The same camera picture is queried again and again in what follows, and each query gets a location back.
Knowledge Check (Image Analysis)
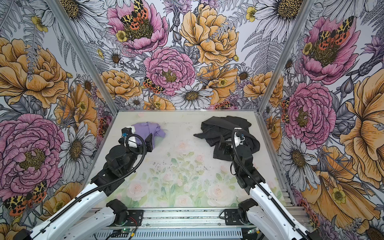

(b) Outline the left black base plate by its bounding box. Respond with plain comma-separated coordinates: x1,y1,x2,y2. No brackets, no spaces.
113,209,144,227

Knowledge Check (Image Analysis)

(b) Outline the dark grey cloth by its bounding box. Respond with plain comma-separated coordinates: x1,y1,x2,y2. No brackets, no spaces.
194,116,260,162

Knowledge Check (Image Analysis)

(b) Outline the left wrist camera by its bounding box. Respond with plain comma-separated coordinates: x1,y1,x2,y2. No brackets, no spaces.
121,126,135,139

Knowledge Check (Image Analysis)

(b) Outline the purple cloth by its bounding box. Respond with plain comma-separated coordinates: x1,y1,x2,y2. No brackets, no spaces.
133,122,166,149

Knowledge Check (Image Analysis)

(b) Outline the aluminium front rail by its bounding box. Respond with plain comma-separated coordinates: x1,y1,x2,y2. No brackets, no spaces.
71,206,310,230

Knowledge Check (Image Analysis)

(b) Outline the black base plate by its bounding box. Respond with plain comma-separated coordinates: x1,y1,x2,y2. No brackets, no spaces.
113,209,144,227
224,208,250,226

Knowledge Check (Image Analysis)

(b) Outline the white slotted cable duct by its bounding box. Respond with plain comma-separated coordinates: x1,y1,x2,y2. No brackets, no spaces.
86,228,243,240

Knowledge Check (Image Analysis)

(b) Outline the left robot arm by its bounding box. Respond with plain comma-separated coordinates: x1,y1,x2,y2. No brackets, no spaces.
14,133,153,240

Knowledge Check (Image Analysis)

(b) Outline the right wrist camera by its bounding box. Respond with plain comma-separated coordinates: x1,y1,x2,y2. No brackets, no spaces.
232,130,245,148

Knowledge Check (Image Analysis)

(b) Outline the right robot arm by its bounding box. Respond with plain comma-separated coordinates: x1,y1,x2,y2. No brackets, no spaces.
218,131,321,240

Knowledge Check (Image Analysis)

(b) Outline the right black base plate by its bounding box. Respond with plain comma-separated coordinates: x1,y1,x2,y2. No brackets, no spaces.
224,208,250,226

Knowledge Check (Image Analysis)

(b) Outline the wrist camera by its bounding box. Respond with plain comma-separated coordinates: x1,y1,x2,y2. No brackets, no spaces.
232,130,245,148
121,126,135,139

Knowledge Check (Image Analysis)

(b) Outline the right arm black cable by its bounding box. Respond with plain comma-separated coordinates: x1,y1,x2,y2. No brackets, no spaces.
230,127,310,238

